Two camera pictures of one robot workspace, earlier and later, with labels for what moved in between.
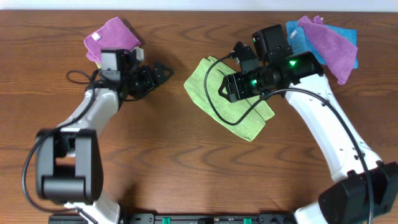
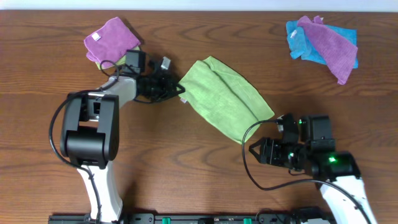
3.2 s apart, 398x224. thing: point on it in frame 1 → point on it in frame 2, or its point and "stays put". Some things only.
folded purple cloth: [113, 35] stays put
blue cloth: [299, 42] stays put
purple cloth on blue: [339, 53] stays put
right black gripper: [230, 88] → [265, 151]
